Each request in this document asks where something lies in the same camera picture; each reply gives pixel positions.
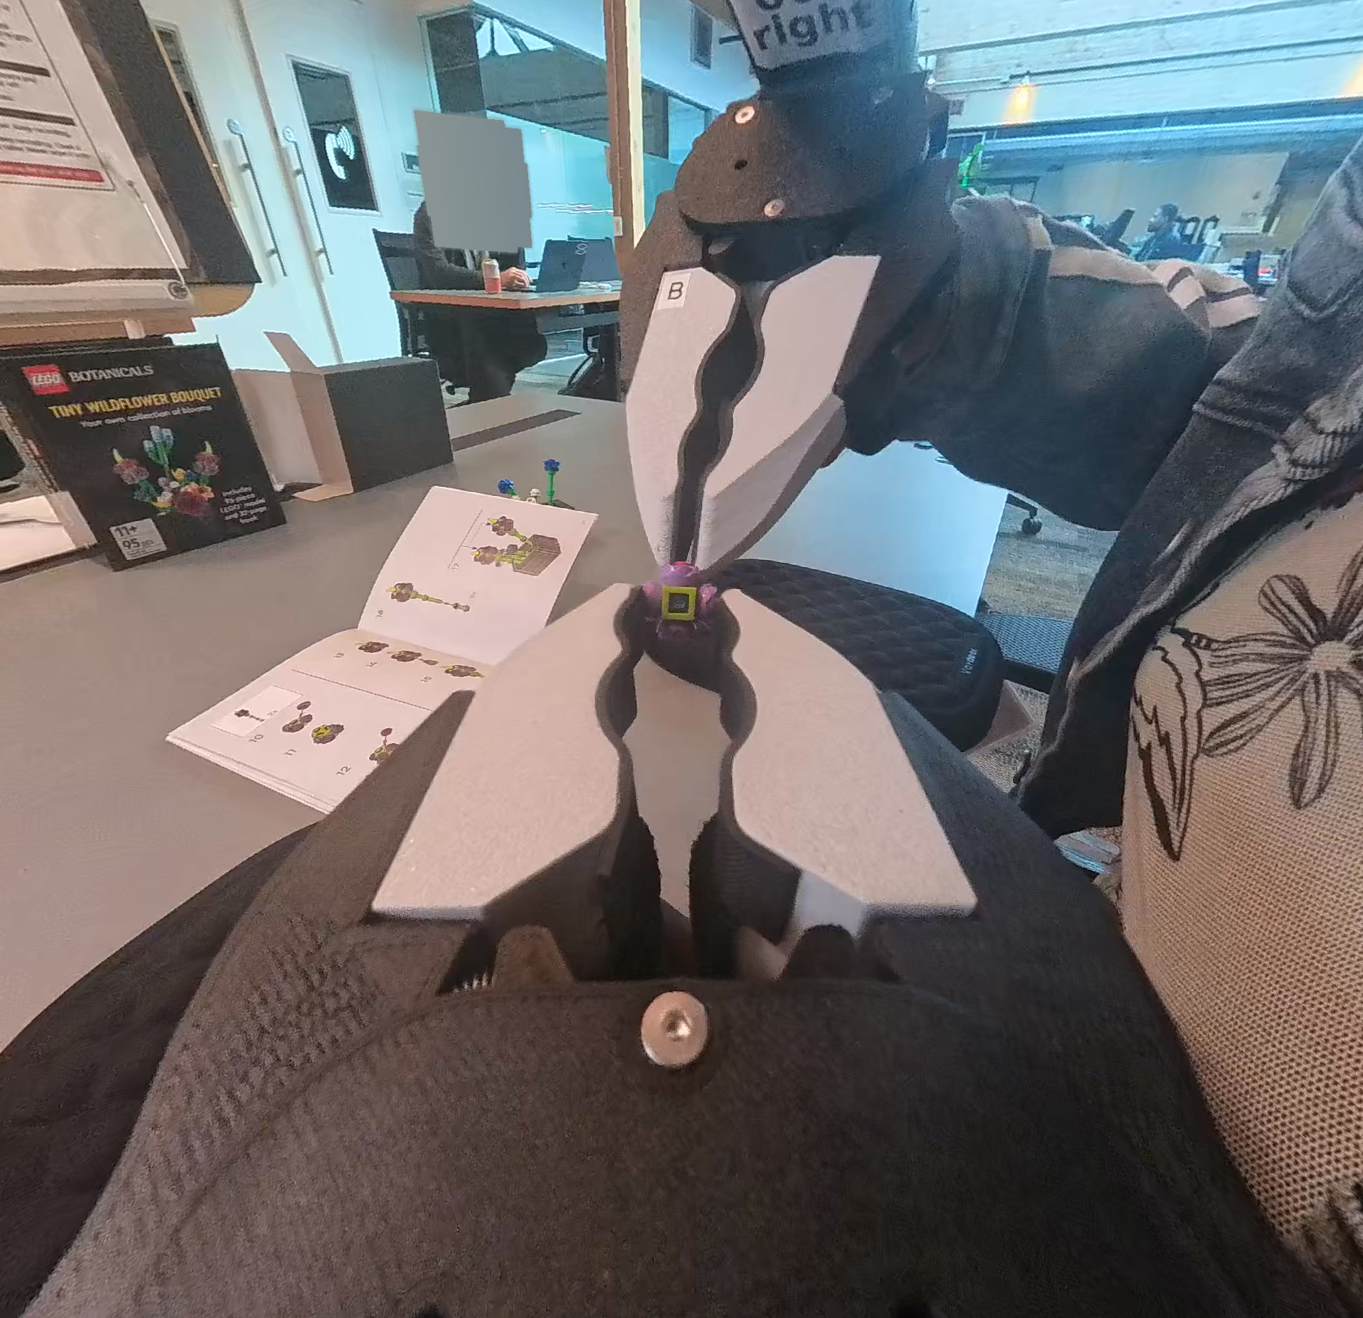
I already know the grey desk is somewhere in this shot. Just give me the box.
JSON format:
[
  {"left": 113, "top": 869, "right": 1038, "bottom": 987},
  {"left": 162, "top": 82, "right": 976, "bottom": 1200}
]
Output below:
[{"left": 0, "top": 395, "right": 1010, "bottom": 1048}]

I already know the purple toy flower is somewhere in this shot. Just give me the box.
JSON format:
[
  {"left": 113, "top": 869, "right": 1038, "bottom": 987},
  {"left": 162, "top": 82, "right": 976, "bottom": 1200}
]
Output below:
[{"left": 641, "top": 558, "right": 723, "bottom": 691}]

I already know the black toy set box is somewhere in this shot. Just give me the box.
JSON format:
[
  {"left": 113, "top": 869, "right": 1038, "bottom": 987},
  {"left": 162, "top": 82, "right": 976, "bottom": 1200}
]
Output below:
[{"left": 0, "top": 341, "right": 289, "bottom": 575}]

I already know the black padded wrist rest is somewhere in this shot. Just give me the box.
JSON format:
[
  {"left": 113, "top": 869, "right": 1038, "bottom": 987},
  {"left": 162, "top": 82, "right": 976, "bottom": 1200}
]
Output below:
[{"left": 712, "top": 558, "right": 1010, "bottom": 755}]

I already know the wooden post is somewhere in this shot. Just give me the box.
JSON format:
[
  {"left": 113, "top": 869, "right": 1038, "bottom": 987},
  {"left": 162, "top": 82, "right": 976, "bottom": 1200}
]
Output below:
[{"left": 600, "top": 0, "right": 648, "bottom": 268}]

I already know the white instruction booklet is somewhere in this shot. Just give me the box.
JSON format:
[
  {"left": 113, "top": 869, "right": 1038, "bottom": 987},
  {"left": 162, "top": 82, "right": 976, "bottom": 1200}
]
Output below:
[{"left": 167, "top": 485, "right": 600, "bottom": 814}]

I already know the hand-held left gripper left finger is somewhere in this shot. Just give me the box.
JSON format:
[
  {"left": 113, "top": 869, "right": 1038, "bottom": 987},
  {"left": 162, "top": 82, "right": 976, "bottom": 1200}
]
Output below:
[{"left": 371, "top": 580, "right": 643, "bottom": 925}]

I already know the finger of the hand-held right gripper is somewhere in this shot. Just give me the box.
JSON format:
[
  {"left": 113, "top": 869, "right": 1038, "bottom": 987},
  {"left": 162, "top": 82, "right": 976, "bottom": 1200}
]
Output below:
[
  {"left": 624, "top": 266, "right": 749, "bottom": 579},
  {"left": 691, "top": 253, "right": 886, "bottom": 579}
]

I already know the black mesh office chair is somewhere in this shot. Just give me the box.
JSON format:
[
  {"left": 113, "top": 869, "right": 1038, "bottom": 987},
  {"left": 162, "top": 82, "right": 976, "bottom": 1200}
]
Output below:
[{"left": 371, "top": 228, "right": 433, "bottom": 367}]

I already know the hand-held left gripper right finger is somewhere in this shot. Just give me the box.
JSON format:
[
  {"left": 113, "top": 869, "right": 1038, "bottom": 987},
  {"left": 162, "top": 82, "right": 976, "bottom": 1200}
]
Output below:
[{"left": 716, "top": 590, "right": 980, "bottom": 934}]

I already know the dark laptop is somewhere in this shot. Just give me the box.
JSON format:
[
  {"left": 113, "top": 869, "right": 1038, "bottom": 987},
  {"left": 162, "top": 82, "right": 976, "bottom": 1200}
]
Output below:
[{"left": 532, "top": 236, "right": 624, "bottom": 296}]

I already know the small open black box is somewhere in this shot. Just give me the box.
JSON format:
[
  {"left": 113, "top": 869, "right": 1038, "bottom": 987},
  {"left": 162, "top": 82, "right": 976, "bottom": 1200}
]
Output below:
[{"left": 235, "top": 330, "right": 456, "bottom": 502}]

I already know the person's right forearm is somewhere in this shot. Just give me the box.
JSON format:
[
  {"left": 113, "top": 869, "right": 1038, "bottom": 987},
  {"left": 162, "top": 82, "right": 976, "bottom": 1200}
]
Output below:
[{"left": 841, "top": 195, "right": 1274, "bottom": 537}]

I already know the wooden table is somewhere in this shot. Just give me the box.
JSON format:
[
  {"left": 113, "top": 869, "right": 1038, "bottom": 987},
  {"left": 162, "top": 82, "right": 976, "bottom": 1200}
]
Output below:
[{"left": 390, "top": 283, "right": 626, "bottom": 324}]

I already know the framed sign stand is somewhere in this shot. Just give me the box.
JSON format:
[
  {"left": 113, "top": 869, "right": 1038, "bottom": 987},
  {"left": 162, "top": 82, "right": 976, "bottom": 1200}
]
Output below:
[{"left": 0, "top": 0, "right": 265, "bottom": 324}]

